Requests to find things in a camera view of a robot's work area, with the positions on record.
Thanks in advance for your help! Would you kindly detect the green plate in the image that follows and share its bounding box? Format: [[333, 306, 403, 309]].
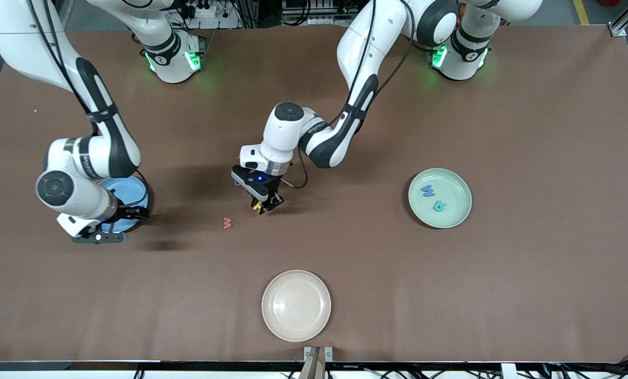
[[408, 168, 473, 229]]

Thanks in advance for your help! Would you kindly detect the long white power strip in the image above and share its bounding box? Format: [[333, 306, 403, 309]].
[[281, 15, 357, 27]]

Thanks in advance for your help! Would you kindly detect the blue plate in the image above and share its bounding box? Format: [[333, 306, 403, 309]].
[[97, 175, 149, 233]]

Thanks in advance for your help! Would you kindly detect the white power strip with plugs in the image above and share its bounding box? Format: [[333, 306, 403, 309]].
[[164, 0, 241, 30]]

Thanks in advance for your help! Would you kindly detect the metal table edge bracket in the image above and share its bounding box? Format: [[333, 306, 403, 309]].
[[303, 346, 333, 363]]

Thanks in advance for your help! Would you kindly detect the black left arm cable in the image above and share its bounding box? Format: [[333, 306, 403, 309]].
[[282, 0, 417, 189]]

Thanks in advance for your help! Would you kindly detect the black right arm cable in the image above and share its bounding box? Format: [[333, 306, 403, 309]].
[[27, 0, 151, 210]]

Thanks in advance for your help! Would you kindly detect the beige plate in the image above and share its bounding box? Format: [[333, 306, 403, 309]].
[[262, 270, 332, 343]]

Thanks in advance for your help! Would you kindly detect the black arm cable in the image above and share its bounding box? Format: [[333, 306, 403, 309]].
[[27, 0, 151, 210], [282, 0, 417, 189]]

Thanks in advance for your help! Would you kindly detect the white table edge rail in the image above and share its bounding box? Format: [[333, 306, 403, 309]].
[[0, 361, 628, 379]]

